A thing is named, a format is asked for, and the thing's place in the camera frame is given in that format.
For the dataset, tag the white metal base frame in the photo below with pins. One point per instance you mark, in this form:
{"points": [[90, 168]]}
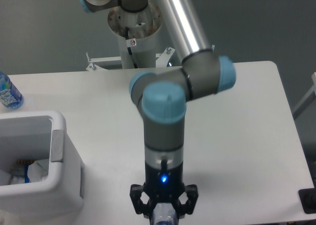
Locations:
{"points": [[115, 63]]}

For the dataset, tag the white plastic wrapper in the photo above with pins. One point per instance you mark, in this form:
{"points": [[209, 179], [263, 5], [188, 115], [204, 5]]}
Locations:
{"points": [[38, 171]]}

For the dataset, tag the white plastic trash can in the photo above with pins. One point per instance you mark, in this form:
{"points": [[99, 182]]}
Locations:
{"points": [[35, 136]]}

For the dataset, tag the clear plastic bottle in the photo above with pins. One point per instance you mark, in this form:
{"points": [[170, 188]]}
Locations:
{"points": [[164, 214]]}

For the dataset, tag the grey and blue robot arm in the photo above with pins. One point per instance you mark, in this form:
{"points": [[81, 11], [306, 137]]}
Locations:
{"points": [[161, 101]]}

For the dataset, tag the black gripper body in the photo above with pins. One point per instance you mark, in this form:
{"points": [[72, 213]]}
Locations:
{"points": [[163, 186]]}

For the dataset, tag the blue yellow snack packet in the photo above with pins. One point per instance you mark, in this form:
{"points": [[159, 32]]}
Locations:
{"points": [[20, 172]]}

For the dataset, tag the black clamp at table edge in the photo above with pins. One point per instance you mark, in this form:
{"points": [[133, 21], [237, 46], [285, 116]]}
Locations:
{"points": [[308, 200]]}

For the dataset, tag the white metal frame at right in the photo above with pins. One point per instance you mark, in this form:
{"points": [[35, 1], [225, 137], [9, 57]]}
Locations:
{"points": [[306, 100]]}

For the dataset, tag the blue labelled drink bottle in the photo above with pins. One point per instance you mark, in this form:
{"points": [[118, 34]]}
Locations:
{"points": [[10, 97]]}

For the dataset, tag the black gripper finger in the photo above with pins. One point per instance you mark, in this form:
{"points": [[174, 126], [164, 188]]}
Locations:
{"points": [[146, 209], [188, 207]]}

